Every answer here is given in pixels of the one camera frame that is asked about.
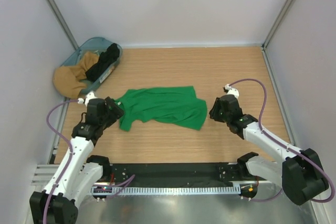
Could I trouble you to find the green tank top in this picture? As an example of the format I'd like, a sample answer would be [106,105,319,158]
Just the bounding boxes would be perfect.
[116,86,207,132]

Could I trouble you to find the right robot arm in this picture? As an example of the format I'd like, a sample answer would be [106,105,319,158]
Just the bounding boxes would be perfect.
[209,94,330,206]

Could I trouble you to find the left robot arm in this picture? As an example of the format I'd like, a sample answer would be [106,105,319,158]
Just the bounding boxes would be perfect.
[29,92,124,223]

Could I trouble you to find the tan tank top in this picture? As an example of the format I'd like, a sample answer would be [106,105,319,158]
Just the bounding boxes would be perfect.
[53,51,99,99]

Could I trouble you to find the black tank top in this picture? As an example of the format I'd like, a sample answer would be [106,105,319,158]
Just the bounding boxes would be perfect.
[86,43,120,82]

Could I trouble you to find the blue plastic basket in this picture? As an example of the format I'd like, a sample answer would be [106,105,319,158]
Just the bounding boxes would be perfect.
[61,37,122,97]

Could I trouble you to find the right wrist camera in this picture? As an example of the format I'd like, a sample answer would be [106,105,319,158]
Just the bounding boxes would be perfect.
[223,84,239,99]

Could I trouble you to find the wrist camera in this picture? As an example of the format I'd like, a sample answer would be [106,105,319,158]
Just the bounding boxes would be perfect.
[77,91,97,106]
[223,84,239,99]

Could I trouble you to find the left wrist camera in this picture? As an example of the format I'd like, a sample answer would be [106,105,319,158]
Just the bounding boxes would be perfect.
[77,91,97,106]

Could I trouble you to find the white slotted cable duct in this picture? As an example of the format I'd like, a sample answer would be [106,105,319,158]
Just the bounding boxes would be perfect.
[91,185,241,197]

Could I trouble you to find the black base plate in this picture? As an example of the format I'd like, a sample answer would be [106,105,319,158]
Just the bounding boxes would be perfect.
[98,163,260,188]

